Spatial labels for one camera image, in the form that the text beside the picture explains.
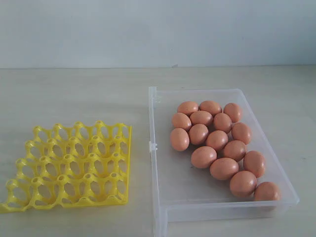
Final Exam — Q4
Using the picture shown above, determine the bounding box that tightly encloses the brown egg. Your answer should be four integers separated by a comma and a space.
189, 123, 208, 145
210, 158, 239, 180
243, 151, 266, 178
199, 100, 222, 117
213, 113, 233, 134
254, 182, 281, 201
223, 103, 242, 123
205, 130, 228, 152
170, 128, 190, 152
231, 122, 252, 145
171, 113, 192, 131
177, 101, 199, 116
190, 111, 213, 127
191, 146, 217, 169
222, 140, 247, 162
230, 171, 257, 198

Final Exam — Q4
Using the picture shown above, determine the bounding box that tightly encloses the clear plastic storage box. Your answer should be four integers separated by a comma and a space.
149, 86, 299, 237

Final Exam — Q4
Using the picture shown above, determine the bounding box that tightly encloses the yellow plastic egg tray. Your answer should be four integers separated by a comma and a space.
0, 120, 132, 213

